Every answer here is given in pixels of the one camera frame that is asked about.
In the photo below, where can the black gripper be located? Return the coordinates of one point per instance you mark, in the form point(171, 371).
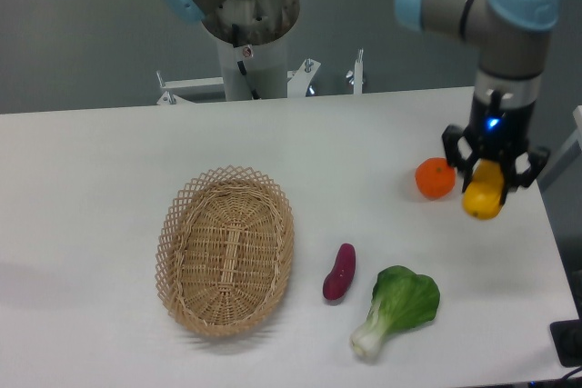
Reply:
point(498, 129)

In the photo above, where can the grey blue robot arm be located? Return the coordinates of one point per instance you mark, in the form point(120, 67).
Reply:
point(512, 37)

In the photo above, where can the orange tangerine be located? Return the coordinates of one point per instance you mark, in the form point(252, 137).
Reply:
point(435, 178)

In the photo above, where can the green bok choy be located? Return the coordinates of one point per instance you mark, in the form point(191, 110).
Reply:
point(402, 300)

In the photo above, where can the black device at table edge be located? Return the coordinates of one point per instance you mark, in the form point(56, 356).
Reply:
point(566, 336)

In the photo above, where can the purple sweet potato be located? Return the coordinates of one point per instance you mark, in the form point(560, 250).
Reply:
point(340, 277)

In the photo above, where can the woven wicker basket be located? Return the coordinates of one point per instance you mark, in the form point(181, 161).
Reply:
point(225, 251)

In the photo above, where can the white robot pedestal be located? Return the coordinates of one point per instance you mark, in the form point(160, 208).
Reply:
point(248, 72)

